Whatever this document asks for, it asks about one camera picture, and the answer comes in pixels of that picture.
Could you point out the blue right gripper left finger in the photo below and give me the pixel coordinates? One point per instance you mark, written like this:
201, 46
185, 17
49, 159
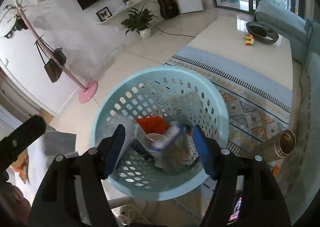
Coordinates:
115, 145

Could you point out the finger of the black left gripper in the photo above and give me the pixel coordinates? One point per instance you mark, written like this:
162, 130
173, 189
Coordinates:
15, 143

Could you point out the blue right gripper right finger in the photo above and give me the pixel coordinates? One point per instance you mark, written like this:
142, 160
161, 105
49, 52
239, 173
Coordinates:
206, 149

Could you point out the red trash piece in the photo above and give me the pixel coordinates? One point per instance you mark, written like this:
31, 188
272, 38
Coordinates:
154, 124

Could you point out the white heart-pattern bag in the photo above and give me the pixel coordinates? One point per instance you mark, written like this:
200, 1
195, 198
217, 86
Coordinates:
189, 155

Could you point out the panda paper cup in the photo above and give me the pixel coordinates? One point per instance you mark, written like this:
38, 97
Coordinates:
155, 141

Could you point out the person's left hand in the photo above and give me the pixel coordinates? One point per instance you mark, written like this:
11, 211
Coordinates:
13, 201

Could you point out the grey patterned tablecloth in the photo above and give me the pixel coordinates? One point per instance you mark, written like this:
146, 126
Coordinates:
41, 153

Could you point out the light blue plastic laundry basket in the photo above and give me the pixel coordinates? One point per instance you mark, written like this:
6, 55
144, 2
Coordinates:
173, 94

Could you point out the pink coat stand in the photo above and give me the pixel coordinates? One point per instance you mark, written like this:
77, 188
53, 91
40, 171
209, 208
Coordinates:
87, 91

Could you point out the smartphone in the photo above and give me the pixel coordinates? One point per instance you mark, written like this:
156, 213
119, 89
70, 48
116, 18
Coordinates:
235, 214

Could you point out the gold metal thermos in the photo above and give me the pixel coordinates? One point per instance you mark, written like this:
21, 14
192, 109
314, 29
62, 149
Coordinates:
278, 147

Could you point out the brown handbag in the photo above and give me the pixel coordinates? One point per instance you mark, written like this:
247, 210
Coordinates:
52, 69

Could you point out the black small handbag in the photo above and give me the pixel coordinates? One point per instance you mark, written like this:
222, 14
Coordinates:
60, 56

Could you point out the blue-grey sofa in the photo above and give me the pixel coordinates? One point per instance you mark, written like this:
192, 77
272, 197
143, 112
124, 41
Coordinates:
299, 173

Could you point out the white coffee table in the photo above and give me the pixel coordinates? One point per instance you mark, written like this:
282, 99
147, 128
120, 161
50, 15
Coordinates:
225, 38

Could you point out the rubik's cube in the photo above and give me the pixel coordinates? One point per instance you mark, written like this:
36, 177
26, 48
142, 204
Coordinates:
249, 40

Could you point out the dark round tray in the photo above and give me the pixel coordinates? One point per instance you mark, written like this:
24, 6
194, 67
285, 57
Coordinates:
262, 33

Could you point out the potted green plant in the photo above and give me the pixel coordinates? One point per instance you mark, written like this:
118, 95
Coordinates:
138, 19

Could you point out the framed butterfly picture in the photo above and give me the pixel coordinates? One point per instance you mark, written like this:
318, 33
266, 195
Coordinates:
103, 14

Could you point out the black guitar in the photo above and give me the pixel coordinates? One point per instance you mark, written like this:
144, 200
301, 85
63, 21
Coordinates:
168, 9

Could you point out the white wall shelf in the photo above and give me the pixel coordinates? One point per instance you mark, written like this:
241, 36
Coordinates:
118, 12

